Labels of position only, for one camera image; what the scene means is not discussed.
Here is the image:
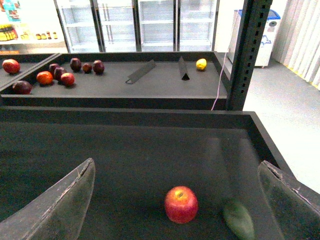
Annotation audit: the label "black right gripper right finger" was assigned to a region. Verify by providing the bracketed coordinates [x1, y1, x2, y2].
[258, 160, 320, 240]

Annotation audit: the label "black display tray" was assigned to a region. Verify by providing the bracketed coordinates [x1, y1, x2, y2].
[0, 106, 296, 240]
[0, 51, 228, 110]

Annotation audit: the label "black flat divider bar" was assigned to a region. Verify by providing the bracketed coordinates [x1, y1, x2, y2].
[125, 59, 156, 85]

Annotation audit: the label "small red yellow apple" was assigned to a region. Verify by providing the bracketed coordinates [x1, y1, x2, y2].
[60, 72, 75, 87]

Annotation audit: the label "glass door refrigerator row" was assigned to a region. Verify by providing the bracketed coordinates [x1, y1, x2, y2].
[54, 0, 220, 53]

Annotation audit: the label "left upper black tray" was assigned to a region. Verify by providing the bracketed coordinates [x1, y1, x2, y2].
[0, 53, 58, 91]

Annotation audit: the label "small dark red fruit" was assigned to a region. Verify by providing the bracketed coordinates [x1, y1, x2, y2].
[82, 63, 93, 74]

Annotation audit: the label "pink cable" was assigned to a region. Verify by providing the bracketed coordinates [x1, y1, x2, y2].
[211, 51, 230, 111]

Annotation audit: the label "white chest freezer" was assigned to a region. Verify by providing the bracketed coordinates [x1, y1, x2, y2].
[227, 9, 281, 68]

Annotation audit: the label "dark plum back centre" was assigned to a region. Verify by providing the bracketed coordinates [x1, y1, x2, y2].
[70, 57, 82, 73]

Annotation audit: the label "black perforated shelf post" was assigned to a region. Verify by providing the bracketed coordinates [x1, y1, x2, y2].
[226, 0, 272, 111]

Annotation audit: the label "dark plum behind tomato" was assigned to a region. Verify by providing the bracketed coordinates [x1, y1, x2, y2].
[48, 63, 60, 75]

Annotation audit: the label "near black display tray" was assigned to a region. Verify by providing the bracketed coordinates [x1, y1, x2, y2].
[0, 106, 296, 240]

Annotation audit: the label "orange red tomato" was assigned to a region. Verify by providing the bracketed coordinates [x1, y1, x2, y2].
[36, 71, 54, 86]

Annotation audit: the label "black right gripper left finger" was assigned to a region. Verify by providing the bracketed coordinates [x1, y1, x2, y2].
[0, 158, 96, 240]

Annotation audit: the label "green avocado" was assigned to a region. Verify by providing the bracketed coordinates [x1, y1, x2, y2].
[222, 198, 256, 240]

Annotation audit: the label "dark plum back right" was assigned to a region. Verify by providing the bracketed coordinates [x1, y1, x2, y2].
[92, 60, 105, 75]

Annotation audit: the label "yellow lemon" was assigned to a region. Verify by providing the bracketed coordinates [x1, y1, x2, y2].
[196, 58, 207, 71]

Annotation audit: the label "bottles on store shelf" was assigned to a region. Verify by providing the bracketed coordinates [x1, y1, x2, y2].
[0, 24, 58, 42]

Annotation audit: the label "red apple far left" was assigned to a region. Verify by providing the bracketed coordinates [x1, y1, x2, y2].
[2, 59, 21, 75]

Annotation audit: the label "dark plum beside apple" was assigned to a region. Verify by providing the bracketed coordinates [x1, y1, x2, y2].
[53, 66, 67, 82]

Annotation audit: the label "dark plum front left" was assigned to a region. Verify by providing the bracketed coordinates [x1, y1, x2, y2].
[12, 80, 33, 95]

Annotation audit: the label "upper black display tray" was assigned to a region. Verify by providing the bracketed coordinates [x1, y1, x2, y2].
[0, 51, 228, 110]

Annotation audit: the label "black triangular divider bar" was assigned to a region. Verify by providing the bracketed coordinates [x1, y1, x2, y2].
[178, 56, 190, 81]

